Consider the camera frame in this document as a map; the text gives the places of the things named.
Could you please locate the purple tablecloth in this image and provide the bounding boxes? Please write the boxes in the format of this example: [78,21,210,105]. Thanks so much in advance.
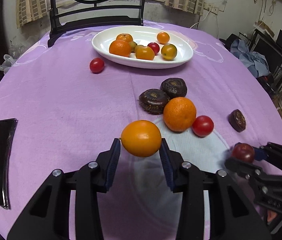
[0,22,282,237]

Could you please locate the left checkered curtain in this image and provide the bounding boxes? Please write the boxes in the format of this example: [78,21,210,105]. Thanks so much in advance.
[16,0,48,28]

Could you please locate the dark orange persimmon tomato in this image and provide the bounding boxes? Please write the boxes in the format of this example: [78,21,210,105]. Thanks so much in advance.
[135,46,155,61]

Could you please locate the small olive green fruit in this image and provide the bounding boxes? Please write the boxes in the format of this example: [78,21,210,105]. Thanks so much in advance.
[129,41,138,53]

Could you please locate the white plastic bag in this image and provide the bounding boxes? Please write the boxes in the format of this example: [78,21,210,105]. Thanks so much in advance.
[0,54,16,75]

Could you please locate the yellow green tomato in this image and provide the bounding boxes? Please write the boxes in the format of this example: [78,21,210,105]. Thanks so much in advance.
[161,44,177,61]

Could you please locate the dark brown dried fruit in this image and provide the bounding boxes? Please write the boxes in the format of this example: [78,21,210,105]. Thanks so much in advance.
[138,88,170,115]

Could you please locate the yellow orange round fruit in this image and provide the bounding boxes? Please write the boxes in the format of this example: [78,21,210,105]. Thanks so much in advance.
[120,120,162,158]

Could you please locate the dark red plum tomato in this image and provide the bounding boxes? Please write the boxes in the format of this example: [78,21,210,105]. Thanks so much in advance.
[232,143,255,163]

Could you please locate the small red tomato on plate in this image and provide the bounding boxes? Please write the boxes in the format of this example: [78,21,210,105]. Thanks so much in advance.
[148,42,160,55]

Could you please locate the smooth orange tomato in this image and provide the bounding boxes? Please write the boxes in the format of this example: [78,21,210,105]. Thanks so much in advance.
[157,32,170,44]

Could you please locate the blue clothes pile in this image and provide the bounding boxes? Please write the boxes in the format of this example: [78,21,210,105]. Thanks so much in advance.
[230,39,270,78]

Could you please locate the bright orange mandarin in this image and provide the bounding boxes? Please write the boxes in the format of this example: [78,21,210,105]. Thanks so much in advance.
[116,33,133,43]

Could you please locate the dark orange mandarin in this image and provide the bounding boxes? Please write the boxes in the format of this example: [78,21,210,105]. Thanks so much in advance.
[109,40,131,57]

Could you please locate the large orange mandarin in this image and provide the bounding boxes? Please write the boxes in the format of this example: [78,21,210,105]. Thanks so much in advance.
[163,97,197,133]

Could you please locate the black monitor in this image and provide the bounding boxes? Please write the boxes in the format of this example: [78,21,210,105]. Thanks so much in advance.
[249,29,282,76]

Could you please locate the red cherry tomato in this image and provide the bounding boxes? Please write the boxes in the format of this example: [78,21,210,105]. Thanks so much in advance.
[89,57,105,74]

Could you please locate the dark dried fruit right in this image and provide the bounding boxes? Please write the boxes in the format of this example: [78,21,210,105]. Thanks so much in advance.
[228,109,246,132]

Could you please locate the red tomato beside mandarin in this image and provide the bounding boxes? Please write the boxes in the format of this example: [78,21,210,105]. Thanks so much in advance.
[191,115,214,138]

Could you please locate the white power cable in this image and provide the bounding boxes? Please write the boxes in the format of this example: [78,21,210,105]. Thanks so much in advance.
[189,8,213,29]

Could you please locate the dark dried fruit middle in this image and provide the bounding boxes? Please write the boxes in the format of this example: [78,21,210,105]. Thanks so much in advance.
[160,77,188,99]

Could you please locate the white oval plate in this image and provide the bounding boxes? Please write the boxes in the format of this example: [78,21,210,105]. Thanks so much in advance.
[92,25,194,69]

